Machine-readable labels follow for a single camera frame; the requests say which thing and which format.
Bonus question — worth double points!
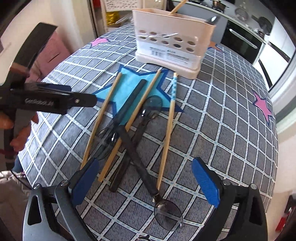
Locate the person's left hand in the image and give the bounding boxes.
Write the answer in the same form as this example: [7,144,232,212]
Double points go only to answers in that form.
[0,111,40,152]

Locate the plain wooden chopstick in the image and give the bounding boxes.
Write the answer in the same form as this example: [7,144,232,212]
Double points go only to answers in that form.
[98,69,161,182]
[169,0,187,15]
[80,72,122,170]

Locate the white refrigerator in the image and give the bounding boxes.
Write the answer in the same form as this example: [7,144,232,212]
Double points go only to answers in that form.
[253,19,295,90]

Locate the pink appliance box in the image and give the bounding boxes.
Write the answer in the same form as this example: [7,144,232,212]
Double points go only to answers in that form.
[26,32,70,82]

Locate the grey checked tablecloth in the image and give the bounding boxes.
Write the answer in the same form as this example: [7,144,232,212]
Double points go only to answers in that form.
[18,25,278,240]

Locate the beige utensil holder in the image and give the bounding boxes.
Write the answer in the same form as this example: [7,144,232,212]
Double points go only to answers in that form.
[132,8,216,79]

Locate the built-in black oven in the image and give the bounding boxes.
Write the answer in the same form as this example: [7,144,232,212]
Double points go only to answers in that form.
[221,21,262,64]

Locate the beige perforated storage cart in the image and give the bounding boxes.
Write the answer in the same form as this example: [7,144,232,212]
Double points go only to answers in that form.
[100,0,167,32]

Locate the blue dotted chopstick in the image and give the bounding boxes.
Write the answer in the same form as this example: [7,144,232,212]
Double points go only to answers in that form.
[157,72,178,190]

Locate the dark handled spoon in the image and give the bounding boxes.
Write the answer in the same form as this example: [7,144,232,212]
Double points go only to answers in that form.
[205,16,220,25]

